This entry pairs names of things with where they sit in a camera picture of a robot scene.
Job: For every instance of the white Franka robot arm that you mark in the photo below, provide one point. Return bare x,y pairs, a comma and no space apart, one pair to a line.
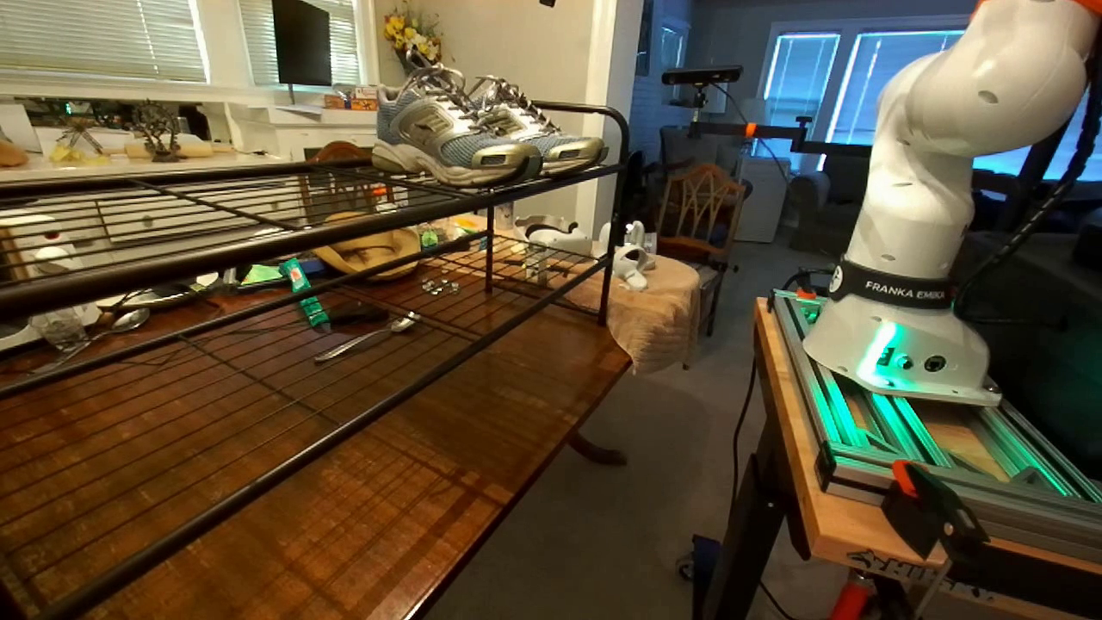
918,207

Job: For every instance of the black metal shoe rack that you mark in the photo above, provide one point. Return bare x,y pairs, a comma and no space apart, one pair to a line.
69,288

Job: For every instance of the beige cloth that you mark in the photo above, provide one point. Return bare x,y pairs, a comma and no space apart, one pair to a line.
655,315

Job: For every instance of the clear glass bead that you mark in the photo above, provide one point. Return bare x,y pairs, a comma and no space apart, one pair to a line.
448,284
433,284

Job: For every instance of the wooden chair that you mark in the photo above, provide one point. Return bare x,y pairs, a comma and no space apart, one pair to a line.
698,207

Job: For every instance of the green tube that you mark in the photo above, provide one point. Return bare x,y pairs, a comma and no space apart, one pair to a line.
303,294

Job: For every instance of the yellow flower bouquet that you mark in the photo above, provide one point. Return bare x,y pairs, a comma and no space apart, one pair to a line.
412,37

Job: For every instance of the narrow window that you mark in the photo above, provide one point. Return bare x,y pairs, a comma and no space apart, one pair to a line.
800,73

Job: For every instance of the wooden workbench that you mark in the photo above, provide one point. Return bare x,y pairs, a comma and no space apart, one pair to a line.
831,523

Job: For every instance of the black flat screen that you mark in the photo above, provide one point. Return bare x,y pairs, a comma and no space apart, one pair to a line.
300,40

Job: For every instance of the wide window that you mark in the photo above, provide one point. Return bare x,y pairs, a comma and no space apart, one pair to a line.
881,88

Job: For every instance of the black orange clamp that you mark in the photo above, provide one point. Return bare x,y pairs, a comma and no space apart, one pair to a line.
936,513

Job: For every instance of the large black box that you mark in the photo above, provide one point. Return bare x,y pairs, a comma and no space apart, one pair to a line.
1034,345

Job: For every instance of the black bar camera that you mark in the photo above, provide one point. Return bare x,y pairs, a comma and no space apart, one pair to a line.
701,73

